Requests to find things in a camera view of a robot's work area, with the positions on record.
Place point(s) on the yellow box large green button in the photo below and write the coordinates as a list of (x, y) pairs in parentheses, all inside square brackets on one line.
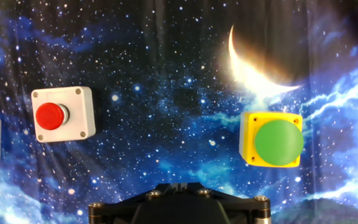
[(278, 143)]

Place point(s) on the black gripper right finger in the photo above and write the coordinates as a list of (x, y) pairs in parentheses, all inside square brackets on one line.
[(244, 207)]

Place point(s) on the starry night landscape cloth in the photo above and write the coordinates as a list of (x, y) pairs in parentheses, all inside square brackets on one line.
[(166, 62)]

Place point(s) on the white box red mushroom button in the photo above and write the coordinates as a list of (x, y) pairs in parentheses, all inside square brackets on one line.
[(79, 118)]

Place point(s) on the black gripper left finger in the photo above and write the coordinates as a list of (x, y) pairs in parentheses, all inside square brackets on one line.
[(117, 208)]

